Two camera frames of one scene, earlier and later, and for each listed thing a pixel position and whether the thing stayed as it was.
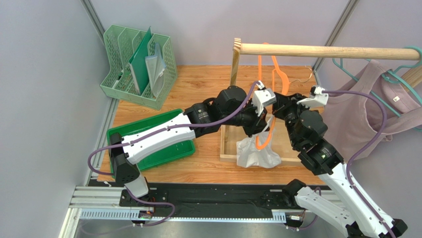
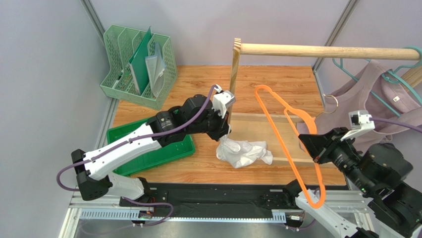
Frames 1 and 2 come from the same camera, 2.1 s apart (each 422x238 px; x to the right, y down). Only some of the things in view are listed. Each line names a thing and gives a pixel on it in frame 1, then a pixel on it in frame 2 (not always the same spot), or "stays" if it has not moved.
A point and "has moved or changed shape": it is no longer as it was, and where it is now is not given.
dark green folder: x=139 y=62 stays
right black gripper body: x=285 y=107 to x=326 y=149
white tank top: x=248 y=156 has moved or changed shape
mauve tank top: x=375 y=105 stays
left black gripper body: x=250 y=129 to x=214 y=123
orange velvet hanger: x=285 y=90 has moved or changed shape
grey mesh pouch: x=155 y=65 stays
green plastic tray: x=184 y=150 stays
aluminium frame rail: x=103 y=202 stays
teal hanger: x=392 y=77 stays
